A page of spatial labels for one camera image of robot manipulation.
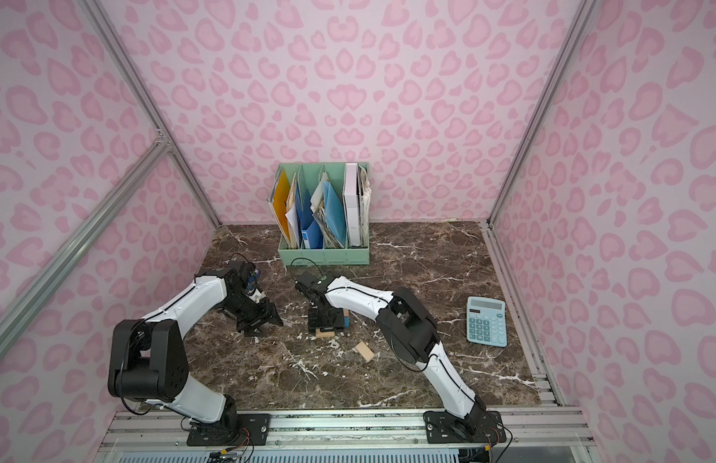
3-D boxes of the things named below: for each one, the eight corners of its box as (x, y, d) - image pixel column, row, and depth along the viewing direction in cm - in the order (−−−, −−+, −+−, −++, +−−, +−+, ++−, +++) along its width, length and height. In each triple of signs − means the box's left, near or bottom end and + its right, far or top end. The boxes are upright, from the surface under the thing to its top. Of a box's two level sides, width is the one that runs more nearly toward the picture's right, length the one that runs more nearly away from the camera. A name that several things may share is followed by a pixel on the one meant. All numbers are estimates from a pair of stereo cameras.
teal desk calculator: (466, 341, 90) (469, 337, 88) (466, 299, 99) (468, 295, 97) (505, 349, 88) (509, 345, 86) (501, 306, 98) (505, 301, 95)
